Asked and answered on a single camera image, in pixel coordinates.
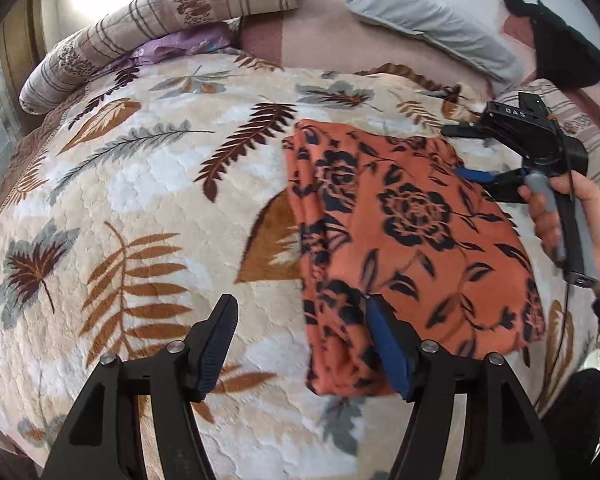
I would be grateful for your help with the person's dark clothing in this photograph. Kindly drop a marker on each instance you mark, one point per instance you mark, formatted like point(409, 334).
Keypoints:
point(577, 415)

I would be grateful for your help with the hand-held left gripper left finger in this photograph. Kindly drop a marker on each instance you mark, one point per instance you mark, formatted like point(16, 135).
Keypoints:
point(220, 340)

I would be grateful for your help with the leaf print blanket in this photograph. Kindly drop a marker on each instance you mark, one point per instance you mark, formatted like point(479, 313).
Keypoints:
point(130, 185)

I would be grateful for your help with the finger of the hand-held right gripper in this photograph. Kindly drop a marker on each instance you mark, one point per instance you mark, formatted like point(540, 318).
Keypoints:
point(472, 174)
point(462, 130)

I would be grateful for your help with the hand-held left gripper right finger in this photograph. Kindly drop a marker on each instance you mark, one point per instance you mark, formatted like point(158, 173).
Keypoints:
point(387, 345)

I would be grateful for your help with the grey pillow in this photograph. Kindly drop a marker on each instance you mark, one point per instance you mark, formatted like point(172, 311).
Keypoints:
point(430, 20)

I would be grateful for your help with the black cloth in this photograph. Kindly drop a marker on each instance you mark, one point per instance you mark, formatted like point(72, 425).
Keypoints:
point(560, 50)

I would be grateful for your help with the orange floral cloth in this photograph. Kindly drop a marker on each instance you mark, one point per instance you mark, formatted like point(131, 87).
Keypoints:
point(420, 260)

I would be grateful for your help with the purple cloth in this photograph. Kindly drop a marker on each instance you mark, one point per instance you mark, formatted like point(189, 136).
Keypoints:
point(180, 42)

